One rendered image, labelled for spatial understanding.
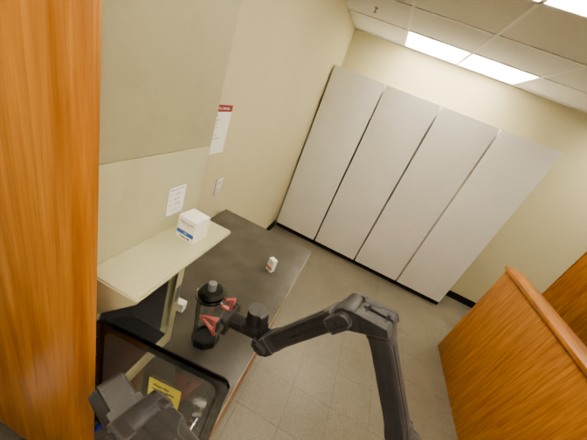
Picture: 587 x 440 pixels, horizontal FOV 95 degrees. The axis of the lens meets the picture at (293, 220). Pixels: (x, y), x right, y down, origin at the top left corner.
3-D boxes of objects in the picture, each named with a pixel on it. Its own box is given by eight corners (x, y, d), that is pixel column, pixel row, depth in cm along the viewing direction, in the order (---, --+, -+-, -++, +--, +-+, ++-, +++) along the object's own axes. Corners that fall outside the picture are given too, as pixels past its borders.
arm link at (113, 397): (113, 463, 34) (176, 409, 41) (72, 386, 37) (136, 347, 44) (107, 480, 40) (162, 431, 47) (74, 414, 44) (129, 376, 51)
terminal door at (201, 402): (94, 415, 72) (96, 315, 54) (196, 469, 70) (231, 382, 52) (92, 419, 71) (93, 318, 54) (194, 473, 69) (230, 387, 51)
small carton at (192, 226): (176, 235, 65) (179, 214, 62) (189, 228, 69) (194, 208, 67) (191, 244, 64) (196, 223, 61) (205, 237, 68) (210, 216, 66)
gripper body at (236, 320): (221, 319, 89) (240, 328, 88) (236, 301, 98) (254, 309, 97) (218, 333, 92) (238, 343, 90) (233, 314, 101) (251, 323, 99)
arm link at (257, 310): (261, 359, 86) (279, 342, 92) (267, 335, 81) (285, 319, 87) (236, 334, 92) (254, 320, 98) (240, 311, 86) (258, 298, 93)
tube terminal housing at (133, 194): (17, 380, 77) (-42, 103, 43) (118, 307, 105) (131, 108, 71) (85, 427, 73) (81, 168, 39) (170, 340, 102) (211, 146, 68)
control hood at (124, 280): (83, 309, 52) (82, 271, 48) (191, 240, 81) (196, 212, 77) (130, 339, 51) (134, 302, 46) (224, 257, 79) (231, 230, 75)
